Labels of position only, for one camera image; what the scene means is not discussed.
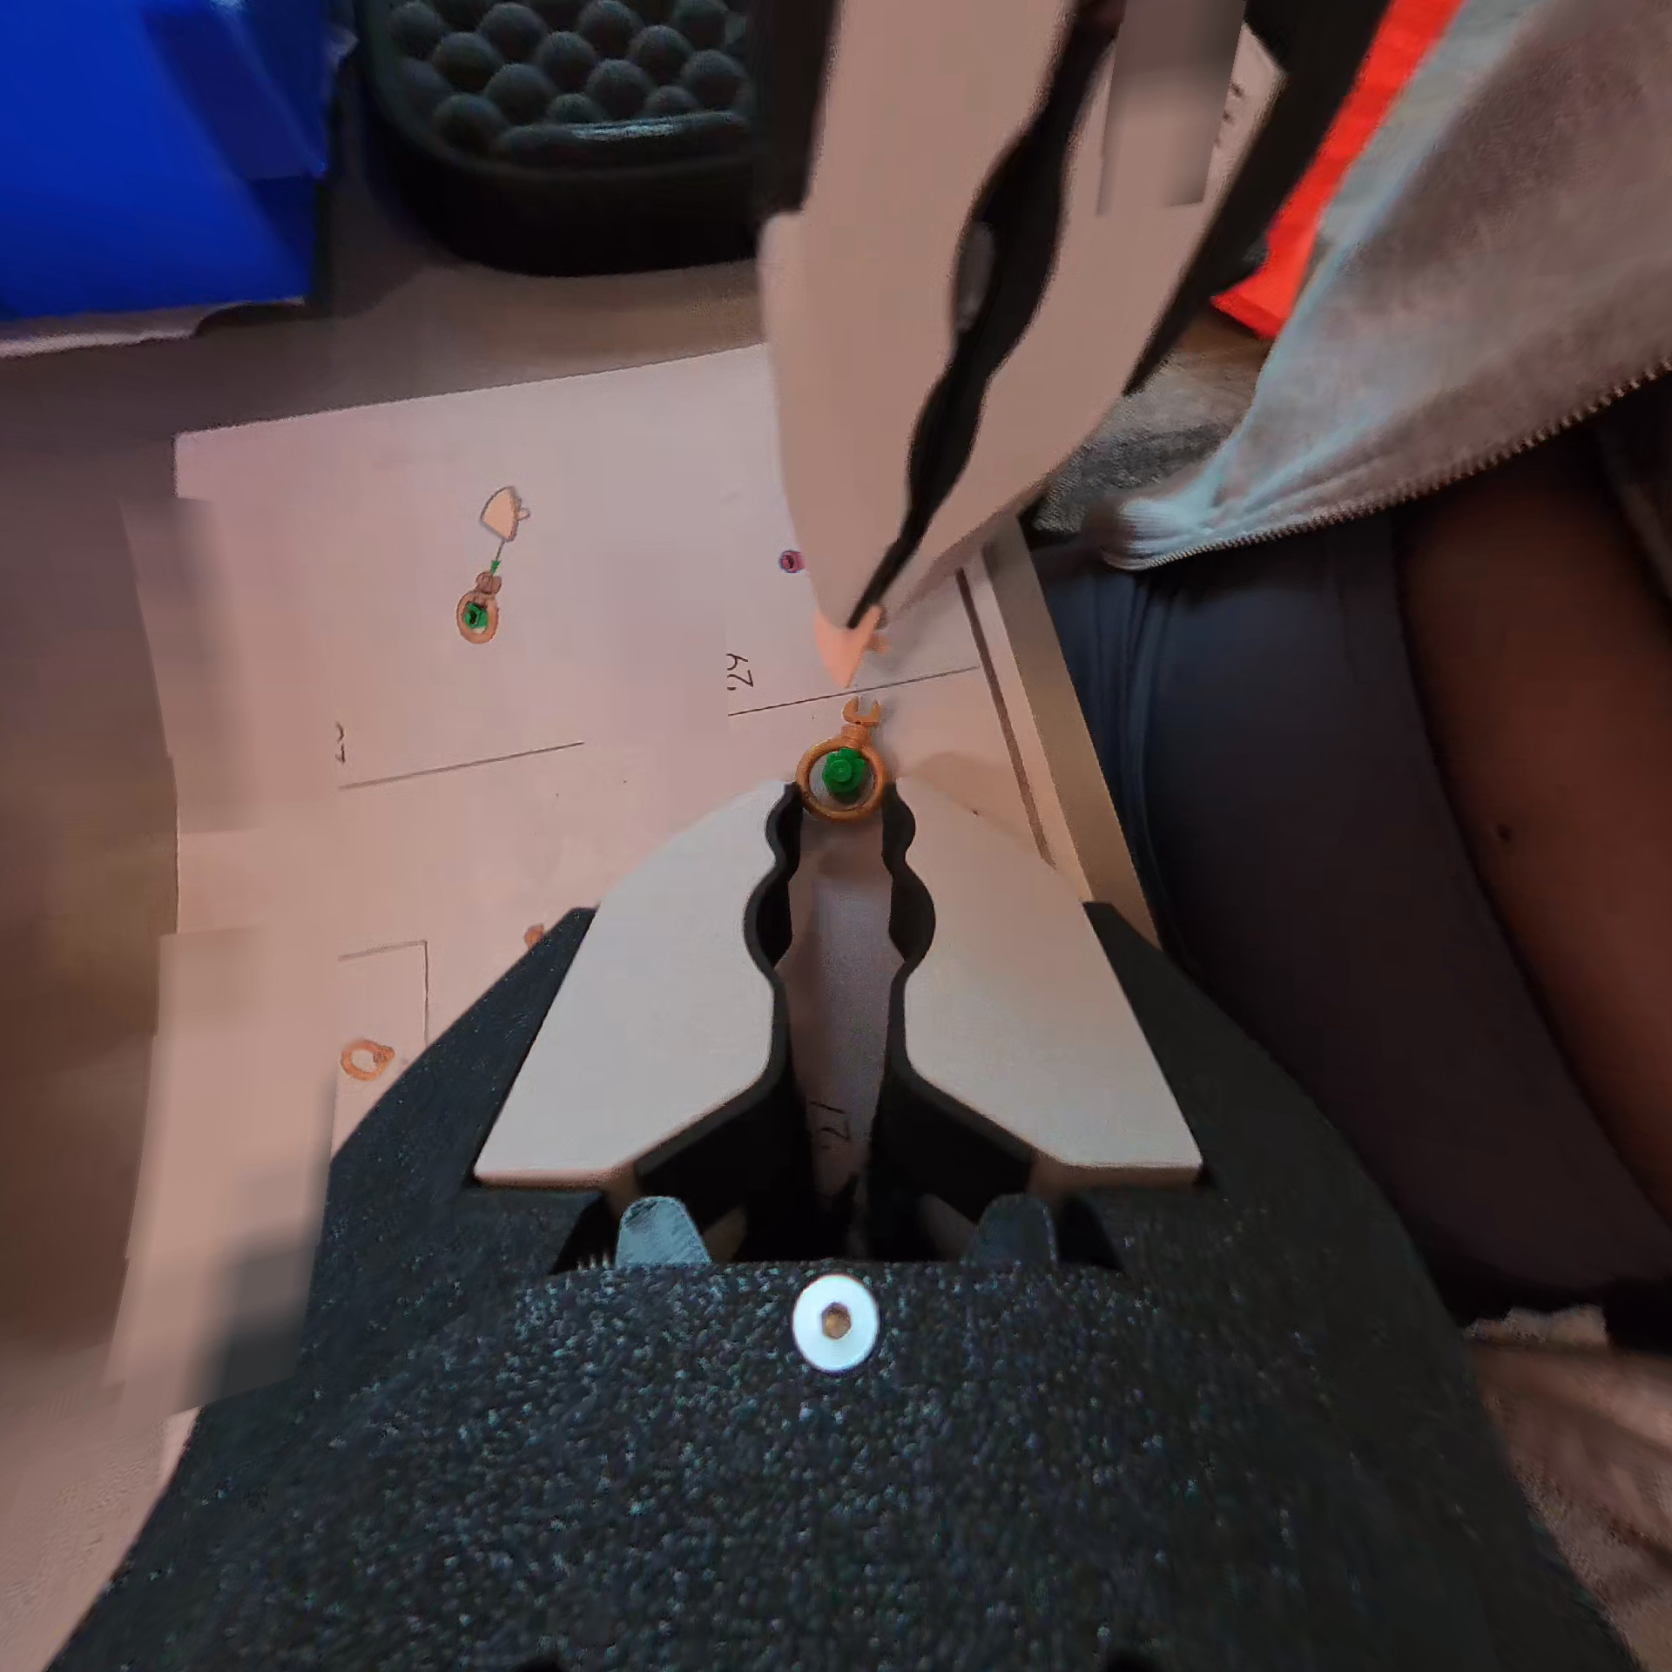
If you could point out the blue plastic bin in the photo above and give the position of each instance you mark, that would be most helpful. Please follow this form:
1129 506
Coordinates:
144 144

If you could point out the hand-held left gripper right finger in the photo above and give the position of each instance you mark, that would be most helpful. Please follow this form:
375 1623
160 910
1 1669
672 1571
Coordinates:
1046 1032

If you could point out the building instruction booklet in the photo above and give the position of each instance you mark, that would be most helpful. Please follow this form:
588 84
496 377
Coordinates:
628 522

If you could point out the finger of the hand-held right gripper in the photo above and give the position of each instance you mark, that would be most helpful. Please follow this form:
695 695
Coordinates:
1084 327
889 261

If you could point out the pale desk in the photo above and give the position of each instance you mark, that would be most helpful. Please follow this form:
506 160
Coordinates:
522 313

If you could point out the red cloth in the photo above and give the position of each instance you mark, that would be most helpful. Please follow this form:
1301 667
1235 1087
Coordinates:
1346 158

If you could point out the small pale pink brick piece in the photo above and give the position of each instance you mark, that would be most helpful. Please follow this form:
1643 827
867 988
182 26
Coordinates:
843 647

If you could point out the person's bare leg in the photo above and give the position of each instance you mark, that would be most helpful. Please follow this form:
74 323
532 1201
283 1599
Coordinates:
1555 848

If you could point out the grey zip jacket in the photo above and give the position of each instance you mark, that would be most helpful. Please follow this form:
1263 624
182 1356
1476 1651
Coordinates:
1438 261

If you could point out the beige knit cloth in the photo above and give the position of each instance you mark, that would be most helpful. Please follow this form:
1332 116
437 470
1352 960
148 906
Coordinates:
1581 1475

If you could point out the black bumpy foam pad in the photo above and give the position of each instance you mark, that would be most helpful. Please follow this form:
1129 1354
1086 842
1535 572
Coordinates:
562 130

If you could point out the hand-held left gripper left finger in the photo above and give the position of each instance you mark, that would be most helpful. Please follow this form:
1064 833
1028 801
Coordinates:
640 1006

